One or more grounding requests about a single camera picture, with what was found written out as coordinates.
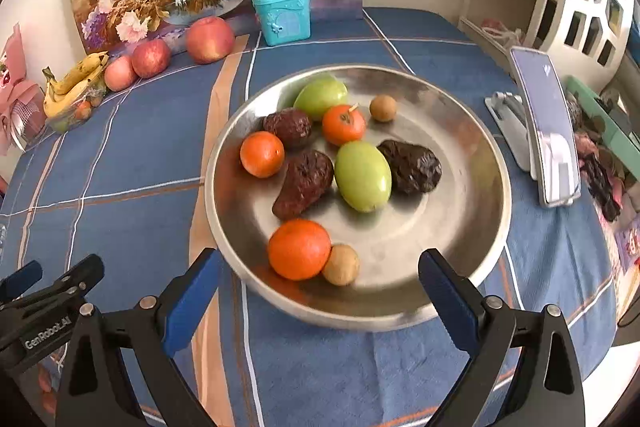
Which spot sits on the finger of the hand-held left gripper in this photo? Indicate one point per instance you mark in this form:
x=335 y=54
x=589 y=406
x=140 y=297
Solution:
x=75 y=279
x=22 y=279

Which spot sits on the small green jujube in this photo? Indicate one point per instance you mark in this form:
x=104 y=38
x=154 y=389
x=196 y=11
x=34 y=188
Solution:
x=60 y=125

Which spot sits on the dark cloth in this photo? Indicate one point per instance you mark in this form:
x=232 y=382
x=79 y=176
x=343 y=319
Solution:
x=600 y=182

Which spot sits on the smartphone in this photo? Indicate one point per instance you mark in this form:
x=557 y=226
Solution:
x=542 y=107

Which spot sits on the pink wrapped bouquet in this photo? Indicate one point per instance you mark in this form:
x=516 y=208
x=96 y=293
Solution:
x=15 y=77

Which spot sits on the teal plastic box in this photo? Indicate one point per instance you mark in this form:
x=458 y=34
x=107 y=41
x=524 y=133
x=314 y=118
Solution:
x=282 y=17

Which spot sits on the silver phone stand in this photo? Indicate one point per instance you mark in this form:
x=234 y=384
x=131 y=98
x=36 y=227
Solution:
x=510 y=127

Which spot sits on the large dark brown avocado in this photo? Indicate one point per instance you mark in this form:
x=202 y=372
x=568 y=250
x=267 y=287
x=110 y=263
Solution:
x=304 y=184

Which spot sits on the round metal plate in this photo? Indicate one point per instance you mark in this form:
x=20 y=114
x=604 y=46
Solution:
x=400 y=247

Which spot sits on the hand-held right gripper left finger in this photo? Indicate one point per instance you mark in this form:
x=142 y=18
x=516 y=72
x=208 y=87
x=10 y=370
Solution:
x=192 y=302

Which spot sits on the clear glass bowl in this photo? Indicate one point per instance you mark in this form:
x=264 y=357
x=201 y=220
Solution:
x=95 y=99

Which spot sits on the orange tangerine with stem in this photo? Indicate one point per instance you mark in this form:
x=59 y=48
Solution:
x=343 y=125

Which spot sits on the small dark brown avocado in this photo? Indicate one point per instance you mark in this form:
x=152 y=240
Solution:
x=410 y=167

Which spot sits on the small orange tangerine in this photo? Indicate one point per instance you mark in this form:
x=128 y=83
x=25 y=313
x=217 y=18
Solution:
x=83 y=110

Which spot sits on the green plastic tray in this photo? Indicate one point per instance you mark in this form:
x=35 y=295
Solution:
x=600 y=112

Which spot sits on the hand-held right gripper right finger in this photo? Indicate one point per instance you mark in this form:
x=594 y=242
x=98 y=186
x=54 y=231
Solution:
x=447 y=302

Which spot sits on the blue plaid tablecloth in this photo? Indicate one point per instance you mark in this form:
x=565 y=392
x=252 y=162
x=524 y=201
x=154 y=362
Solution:
x=150 y=167

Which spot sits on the pale pink apple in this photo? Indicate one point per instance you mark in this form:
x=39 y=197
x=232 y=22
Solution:
x=120 y=74

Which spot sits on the brown longan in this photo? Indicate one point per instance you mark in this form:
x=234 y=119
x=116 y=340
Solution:
x=340 y=264
x=383 y=108

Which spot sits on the red apple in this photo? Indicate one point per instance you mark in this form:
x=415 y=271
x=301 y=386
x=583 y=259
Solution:
x=151 y=58
x=210 y=39

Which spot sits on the bunch of yellow bananas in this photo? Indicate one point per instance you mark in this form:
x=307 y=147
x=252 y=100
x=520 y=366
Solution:
x=75 y=79

